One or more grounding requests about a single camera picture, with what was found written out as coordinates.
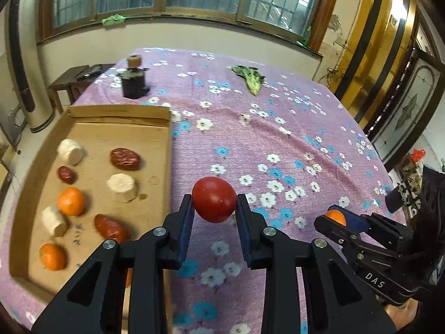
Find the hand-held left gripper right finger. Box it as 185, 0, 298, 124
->
236, 194, 397, 334

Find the person's right hand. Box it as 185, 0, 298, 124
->
384, 301, 421, 328

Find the shallow cardboard box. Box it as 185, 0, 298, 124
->
9, 105, 174, 334

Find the green cloth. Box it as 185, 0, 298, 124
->
102, 14, 127, 26

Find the black jar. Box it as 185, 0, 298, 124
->
120, 68, 150, 99

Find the small red date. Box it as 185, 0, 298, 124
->
57, 166, 78, 185

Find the red tomato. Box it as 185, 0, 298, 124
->
192, 177, 238, 224

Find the small orange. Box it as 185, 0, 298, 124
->
326, 209, 347, 227

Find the large orange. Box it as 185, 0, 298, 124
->
39, 243, 66, 271

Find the large red date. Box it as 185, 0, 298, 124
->
110, 147, 141, 171

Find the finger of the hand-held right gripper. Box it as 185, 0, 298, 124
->
342, 210, 416, 251
314, 215, 369, 261

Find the purple floral tablecloth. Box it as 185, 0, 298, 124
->
0, 47, 418, 334

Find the white vegetable chunk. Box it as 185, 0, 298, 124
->
56, 138, 86, 166
41, 206, 69, 238
106, 173, 138, 203

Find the green leafy vegetable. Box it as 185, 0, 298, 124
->
231, 65, 266, 96

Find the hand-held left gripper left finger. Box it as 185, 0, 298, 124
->
31, 193, 195, 334

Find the black remote control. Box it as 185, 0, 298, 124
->
76, 64, 103, 80

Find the tower air conditioner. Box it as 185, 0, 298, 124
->
7, 0, 56, 133

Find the wooden door frame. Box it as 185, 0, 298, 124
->
334, 0, 445, 168

